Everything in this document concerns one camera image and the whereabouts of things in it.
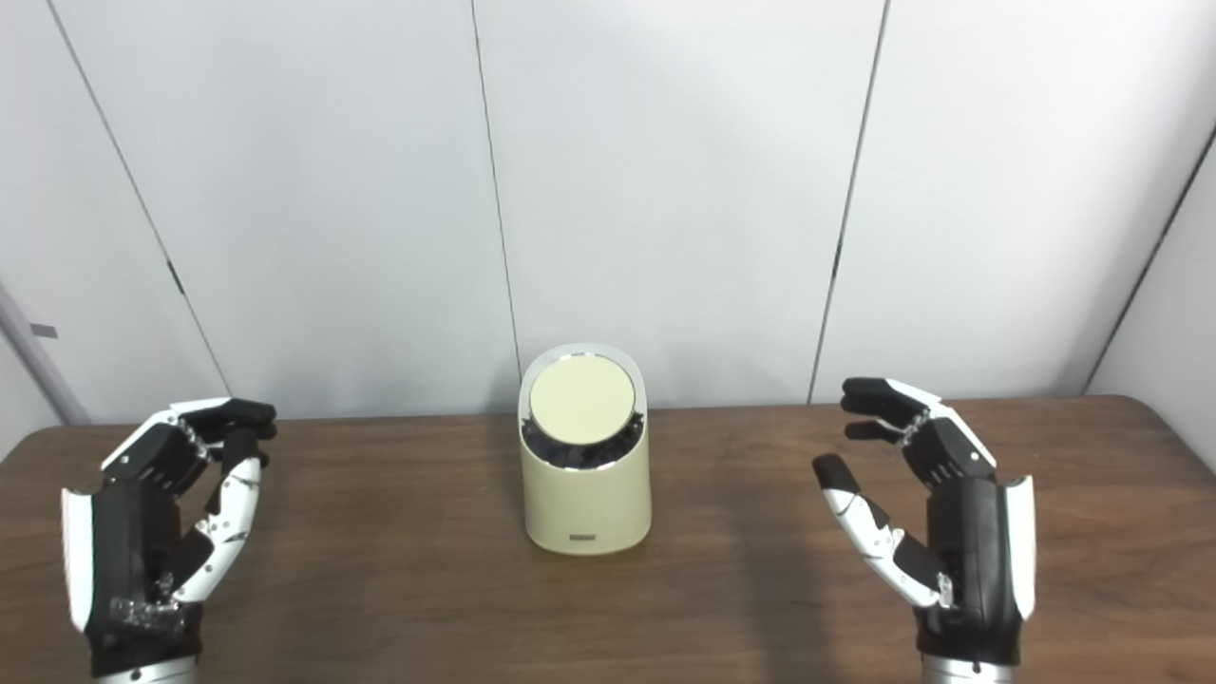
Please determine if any white and black left hand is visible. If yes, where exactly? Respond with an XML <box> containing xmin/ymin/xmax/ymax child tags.
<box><xmin>61</xmin><ymin>397</ymin><xmax>278</xmax><ymax>677</ymax></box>

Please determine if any white and black right hand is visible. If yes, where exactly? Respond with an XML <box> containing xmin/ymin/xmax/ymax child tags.
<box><xmin>812</xmin><ymin>377</ymin><xmax>1036</xmax><ymax>666</ymax></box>

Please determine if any cream-colored cylindrical bin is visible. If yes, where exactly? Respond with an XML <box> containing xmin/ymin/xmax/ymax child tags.
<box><xmin>518</xmin><ymin>343</ymin><xmax>653</xmax><ymax>557</ymax></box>

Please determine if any round cream bin lid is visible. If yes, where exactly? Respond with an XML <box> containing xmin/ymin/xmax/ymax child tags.
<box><xmin>528</xmin><ymin>354</ymin><xmax>637</xmax><ymax>446</ymax></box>

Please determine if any black bin liner bag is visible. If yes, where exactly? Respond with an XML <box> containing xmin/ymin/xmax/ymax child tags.
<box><xmin>521</xmin><ymin>408</ymin><xmax>647</xmax><ymax>470</ymax></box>

